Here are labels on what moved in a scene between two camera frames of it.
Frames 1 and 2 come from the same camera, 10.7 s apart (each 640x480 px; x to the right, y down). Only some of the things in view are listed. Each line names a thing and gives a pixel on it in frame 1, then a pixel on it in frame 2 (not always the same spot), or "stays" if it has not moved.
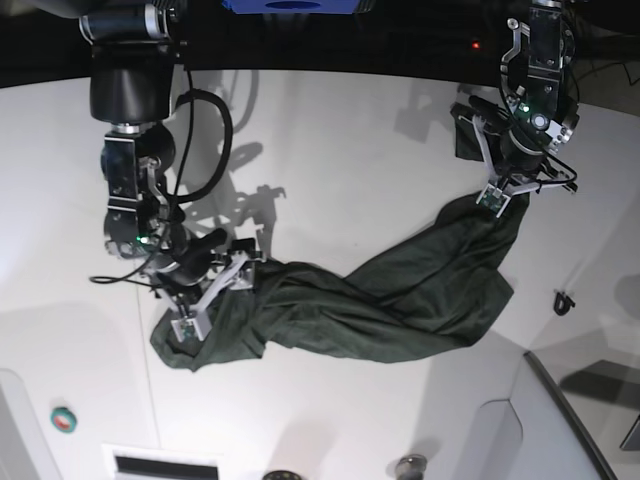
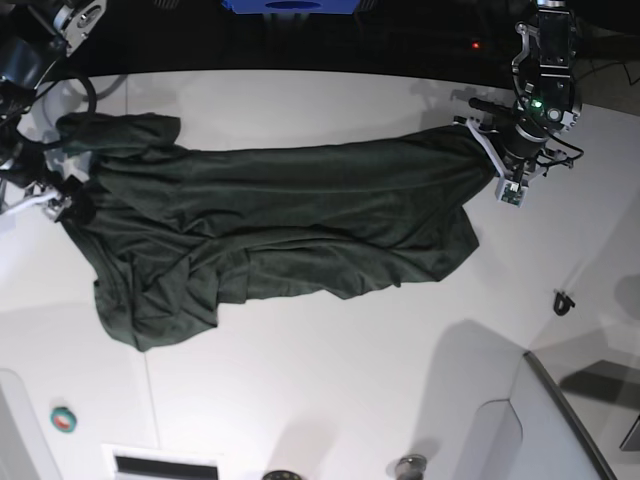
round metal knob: (411, 466) stays
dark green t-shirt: (427, 292) → (173, 236)
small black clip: (563, 303) stays
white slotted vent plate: (130, 462) stays
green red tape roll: (63, 419) stays
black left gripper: (185, 267) → (31, 167)
